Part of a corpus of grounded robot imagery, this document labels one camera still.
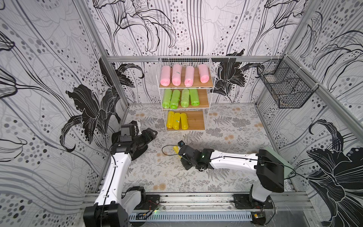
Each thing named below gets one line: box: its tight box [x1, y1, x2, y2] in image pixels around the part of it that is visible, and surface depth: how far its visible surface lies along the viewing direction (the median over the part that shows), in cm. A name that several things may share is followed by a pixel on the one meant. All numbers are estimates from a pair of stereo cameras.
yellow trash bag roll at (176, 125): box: [172, 112, 181, 131], surface depth 104 cm
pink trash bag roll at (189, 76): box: [184, 65, 195, 88], surface depth 73 cm
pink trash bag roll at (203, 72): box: [198, 64, 210, 84], surface depth 74 cm
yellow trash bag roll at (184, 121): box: [180, 112, 189, 131], surface depth 105 cm
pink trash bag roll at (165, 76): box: [160, 65, 171, 87], surface depth 73 cm
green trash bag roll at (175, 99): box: [170, 89, 181, 110], surface depth 86 cm
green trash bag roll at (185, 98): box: [180, 88, 190, 108], surface depth 86 cm
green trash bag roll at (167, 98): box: [162, 88, 173, 109], surface depth 86 cm
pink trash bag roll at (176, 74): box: [172, 63, 182, 87], surface depth 73 cm
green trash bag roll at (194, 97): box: [189, 88, 200, 107], surface depth 87 cm
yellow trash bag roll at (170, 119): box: [166, 110, 175, 129], surface depth 105 cm
